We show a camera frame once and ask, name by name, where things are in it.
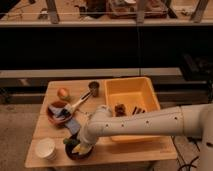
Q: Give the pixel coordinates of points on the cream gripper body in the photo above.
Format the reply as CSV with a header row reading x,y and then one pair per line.
x,y
80,149

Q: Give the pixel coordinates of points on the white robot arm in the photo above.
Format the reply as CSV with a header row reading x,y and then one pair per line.
x,y
187,120

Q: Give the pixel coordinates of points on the dark brown bowl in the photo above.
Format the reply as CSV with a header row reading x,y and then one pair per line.
x,y
75,156

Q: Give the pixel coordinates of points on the red bowl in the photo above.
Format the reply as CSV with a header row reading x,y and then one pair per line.
x,y
59,112

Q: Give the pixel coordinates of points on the green cucumber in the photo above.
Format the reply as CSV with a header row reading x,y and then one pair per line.
x,y
73,142

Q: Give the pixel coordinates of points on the blue cloth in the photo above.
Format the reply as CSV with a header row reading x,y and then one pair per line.
x,y
73,125

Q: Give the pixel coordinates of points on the white paper cup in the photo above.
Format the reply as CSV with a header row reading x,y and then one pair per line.
x,y
46,149

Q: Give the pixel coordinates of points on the wooden table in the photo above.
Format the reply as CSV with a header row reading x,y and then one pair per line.
x,y
108,150

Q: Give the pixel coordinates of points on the dark grape bunch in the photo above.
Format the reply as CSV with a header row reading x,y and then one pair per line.
x,y
120,110

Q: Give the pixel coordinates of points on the red yellow apple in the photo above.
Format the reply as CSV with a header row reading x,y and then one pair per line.
x,y
63,94

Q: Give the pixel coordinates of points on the metal cup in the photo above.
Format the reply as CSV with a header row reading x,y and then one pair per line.
x,y
94,88

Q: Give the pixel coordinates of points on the striped brown white block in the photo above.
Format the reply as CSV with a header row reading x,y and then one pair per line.
x,y
138,110

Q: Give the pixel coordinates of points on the yellow plastic bin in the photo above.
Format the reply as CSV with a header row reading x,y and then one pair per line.
x,y
132,92

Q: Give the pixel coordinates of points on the white handled brush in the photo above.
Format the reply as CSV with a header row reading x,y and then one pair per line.
x,y
72,108

